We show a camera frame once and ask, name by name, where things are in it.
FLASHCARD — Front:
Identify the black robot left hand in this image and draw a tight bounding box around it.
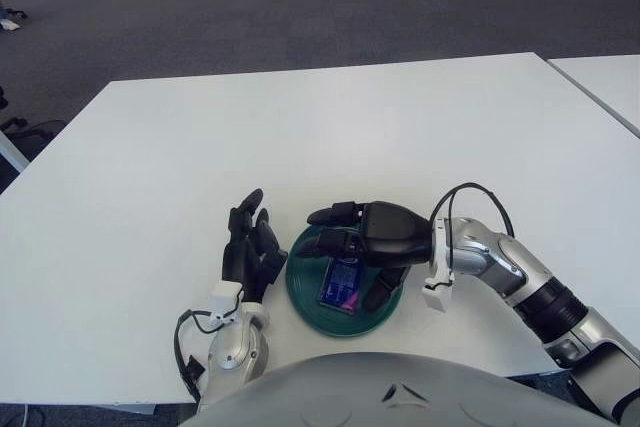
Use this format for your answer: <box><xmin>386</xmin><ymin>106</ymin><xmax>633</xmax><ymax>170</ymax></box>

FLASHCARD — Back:
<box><xmin>222</xmin><ymin>188</ymin><xmax>290</xmax><ymax>304</ymax></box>

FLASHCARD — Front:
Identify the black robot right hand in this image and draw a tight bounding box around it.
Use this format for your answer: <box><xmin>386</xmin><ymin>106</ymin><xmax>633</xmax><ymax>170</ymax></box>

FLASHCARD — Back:
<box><xmin>298</xmin><ymin>200</ymin><xmax>436</xmax><ymax>313</ymax></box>

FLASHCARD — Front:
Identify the blue purple gum pack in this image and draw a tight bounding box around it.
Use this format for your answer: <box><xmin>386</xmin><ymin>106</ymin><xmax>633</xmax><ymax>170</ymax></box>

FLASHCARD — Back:
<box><xmin>319</xmin><ymin>256</ymin><xmax>362</xmax><ymax>314</ymax></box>

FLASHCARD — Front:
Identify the green round plate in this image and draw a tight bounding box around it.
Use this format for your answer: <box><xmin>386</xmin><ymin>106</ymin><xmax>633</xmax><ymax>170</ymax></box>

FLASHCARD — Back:
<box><xmin>284</xmin><ymin>221</ymin><xmax>406</xmax><ymax>339</ymax></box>

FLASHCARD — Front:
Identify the grey robot torso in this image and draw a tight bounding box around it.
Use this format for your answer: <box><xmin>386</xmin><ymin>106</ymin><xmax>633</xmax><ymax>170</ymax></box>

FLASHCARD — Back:
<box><xmin>182</xmin><ymin>351</ymin><xmax>619</xmax><ymax>427</ymax></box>

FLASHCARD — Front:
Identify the white table leg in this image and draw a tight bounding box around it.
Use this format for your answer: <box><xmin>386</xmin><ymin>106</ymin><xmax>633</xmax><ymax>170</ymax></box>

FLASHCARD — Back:
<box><xmin>0</xmin><ymin>129</ymin><xmax>31</xmax><ymax>176</ymax></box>

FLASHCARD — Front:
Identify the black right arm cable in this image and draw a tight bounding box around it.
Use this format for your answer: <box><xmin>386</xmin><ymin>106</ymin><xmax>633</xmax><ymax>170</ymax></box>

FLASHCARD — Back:
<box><xmin>430</xmin><ymin>182</ymin><xmax>516</xmax><ymax>273</ymax></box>

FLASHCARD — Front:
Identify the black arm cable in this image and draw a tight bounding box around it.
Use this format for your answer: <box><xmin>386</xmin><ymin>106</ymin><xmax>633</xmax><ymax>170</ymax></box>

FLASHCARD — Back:
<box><xmin>430</xmin><ymin>182</ymin><xmax>516</xmax><ymax>273</ymax></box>
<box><xmin>173</xmin><ymin>307</ymin><xmax>236</xmax><ymax>401</ymax></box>

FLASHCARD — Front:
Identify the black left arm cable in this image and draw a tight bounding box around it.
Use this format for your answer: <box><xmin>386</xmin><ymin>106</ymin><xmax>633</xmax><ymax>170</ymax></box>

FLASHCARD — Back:
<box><xmin>173</xmin><ymin>307</ymin><xmax>236</xmax><ymax>401</ymax></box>

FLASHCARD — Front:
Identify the white table frame beam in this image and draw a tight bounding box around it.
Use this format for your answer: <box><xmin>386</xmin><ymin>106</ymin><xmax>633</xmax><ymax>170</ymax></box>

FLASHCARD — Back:
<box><xmin>509</xmin><ymin>366</ymin><xmax>571</xmax><ymax>386</ymax></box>

